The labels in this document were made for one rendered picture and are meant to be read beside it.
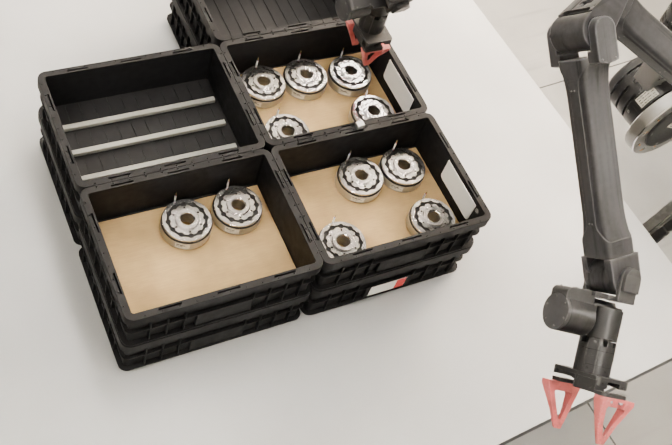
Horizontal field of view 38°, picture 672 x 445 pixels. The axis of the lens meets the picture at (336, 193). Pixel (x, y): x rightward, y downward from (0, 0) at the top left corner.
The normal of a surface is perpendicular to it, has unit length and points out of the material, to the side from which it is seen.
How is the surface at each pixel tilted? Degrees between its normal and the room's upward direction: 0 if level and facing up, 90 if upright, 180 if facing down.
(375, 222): 0
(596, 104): 38
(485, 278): 0
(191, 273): 0
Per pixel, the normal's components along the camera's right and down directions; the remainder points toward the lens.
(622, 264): 0.47, 0.04
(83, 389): 0.23, -0.56
